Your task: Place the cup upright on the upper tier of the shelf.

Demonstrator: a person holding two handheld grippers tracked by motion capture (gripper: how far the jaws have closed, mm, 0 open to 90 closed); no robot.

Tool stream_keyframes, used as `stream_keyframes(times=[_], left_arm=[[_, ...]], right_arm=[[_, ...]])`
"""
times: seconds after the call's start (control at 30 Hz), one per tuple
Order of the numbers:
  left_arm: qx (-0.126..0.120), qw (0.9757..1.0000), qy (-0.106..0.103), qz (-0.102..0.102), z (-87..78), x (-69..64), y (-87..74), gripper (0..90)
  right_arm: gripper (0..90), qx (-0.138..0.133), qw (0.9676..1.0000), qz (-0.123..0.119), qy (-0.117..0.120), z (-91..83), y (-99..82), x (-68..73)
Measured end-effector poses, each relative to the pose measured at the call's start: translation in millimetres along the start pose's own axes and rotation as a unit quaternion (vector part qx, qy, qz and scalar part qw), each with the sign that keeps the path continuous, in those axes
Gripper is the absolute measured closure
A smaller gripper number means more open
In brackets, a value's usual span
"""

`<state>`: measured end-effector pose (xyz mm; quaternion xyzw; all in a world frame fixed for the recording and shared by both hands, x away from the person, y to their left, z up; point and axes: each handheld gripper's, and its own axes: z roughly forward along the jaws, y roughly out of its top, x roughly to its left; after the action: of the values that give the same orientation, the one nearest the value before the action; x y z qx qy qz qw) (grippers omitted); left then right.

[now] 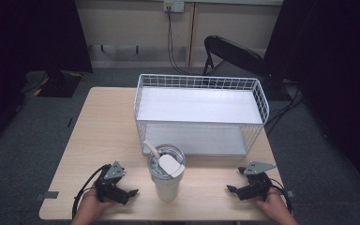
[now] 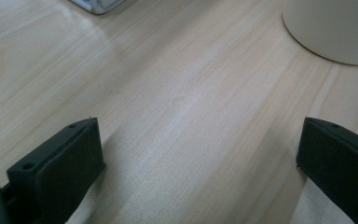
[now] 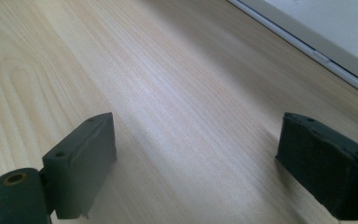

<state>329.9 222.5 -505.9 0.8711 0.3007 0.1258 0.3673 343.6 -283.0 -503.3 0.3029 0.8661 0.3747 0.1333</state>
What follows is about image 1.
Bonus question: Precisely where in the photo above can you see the black floor cables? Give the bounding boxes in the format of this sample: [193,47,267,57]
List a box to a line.
[262,79,306,136]

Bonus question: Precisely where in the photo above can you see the white wall outlet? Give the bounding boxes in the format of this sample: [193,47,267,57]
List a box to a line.
[163,0,186,14]

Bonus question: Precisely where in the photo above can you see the black wall power cable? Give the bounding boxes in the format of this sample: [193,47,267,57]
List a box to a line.
[166,7,203,77]

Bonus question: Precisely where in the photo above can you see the black folding chair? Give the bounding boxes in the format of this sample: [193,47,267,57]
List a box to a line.
[202,35,271,80]

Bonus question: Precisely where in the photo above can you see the person's left hand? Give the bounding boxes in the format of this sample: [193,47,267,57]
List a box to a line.
[70,187,117,225]

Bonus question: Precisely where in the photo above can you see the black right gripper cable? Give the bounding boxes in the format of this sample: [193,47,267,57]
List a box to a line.
[269,177,293,215]

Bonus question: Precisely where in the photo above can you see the person's right hand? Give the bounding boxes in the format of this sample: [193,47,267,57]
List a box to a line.
[251,187,300,225]

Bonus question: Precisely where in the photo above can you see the black curtain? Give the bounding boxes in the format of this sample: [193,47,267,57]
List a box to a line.
[262,0,360,191]
[0,0,94,158]

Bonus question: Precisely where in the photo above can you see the black stand base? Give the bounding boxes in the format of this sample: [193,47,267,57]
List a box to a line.
[37,68,83,98]

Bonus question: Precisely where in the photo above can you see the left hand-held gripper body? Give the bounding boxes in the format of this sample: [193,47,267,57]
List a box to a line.
[94,160,130,206]

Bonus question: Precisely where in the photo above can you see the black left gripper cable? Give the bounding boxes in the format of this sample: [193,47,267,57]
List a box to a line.
[71,164,111,220]

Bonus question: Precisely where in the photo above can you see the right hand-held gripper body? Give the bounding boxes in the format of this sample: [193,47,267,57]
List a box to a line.
[237,160,278,202]

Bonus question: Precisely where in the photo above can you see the white wire basket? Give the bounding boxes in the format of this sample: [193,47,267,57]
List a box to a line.
[133,73,270,158]

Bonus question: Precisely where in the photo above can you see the white tumbler with straw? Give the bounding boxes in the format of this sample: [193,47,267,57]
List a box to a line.
[142,140,187,203]

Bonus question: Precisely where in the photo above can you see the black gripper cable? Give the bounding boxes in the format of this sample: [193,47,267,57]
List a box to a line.
[269,177,293,215]
[71,164,111,220]

